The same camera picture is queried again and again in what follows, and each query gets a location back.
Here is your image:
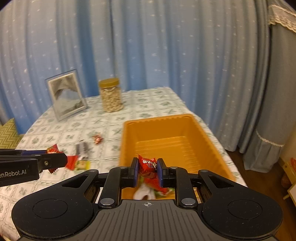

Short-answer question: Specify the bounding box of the red square snack packet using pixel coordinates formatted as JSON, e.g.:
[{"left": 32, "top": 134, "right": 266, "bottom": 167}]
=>
[{"left": 47, "top": 155, "right": 79, "bottom": 174}]

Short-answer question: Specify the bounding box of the green white snack bag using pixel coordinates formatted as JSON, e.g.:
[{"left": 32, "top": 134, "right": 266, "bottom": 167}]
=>
[{"left": 133, "top": 183, "right": 174, "bottom": 200}]

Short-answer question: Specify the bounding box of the small red snack packet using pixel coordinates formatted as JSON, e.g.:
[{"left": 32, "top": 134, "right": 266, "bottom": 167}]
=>
[{"left": 138, "top": 155, "right": 157, "bottom": 179}]

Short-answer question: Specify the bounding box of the yellow red candy packet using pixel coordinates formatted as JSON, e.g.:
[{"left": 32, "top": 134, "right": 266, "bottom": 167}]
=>
[{"left": 74, "top": 160, "right": 91, "bottom": 170}]

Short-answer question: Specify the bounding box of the clear black snack packet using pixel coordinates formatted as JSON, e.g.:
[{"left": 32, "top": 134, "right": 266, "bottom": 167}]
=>
[{"left": 76, "top": 141, "right": 89, "bottom": 160}]

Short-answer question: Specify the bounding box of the small red foil candy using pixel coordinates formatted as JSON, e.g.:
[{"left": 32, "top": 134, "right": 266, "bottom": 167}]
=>
[{"left": 92, "top": 133, "right": 103, "bottom": 145}]

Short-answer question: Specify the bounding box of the red snack bag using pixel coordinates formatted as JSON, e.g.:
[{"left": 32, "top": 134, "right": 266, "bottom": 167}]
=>
[{"left": 146, "top": 178, "right": 169, "bottom": 195}]

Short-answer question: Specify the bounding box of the green zigzag cushion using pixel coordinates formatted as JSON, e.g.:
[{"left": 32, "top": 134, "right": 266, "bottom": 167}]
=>
[{"left": 0, "top": 118, "right": 22, "bottom": 149}]

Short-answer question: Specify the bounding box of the orange plastic tray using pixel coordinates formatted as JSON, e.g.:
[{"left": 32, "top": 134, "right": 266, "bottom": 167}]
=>
[{"left": 119, "top": 113, "right": 236, "bottom": 200}]

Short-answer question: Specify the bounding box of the floral white tablecloth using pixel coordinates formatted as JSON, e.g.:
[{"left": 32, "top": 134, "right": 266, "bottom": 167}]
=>
[{"left": 0, "top": 86, "right": 248, "bottom": 240}]

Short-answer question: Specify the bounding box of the blue framed sand picture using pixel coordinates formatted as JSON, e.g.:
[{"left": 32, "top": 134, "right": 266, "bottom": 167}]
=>
[{"left": 45, "top": 69, "right": 88, "bottom": 121}]

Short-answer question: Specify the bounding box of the cashew jar gold lid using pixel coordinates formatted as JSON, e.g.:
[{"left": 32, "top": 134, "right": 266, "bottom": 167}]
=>
[{"left": 98, "top": 78, "right": 123, "bottom": 113}]

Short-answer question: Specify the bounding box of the grey lace-trimmed cover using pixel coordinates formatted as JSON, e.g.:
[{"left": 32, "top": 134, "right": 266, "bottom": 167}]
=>
[{"left": 243, "top": 1, "right": 295, "bottom": 173}]

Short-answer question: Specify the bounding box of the blue star curtain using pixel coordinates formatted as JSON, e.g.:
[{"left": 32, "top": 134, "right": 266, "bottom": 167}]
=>
[{"left": 1, "top": 1, "right": 268, "bottom": 152}]

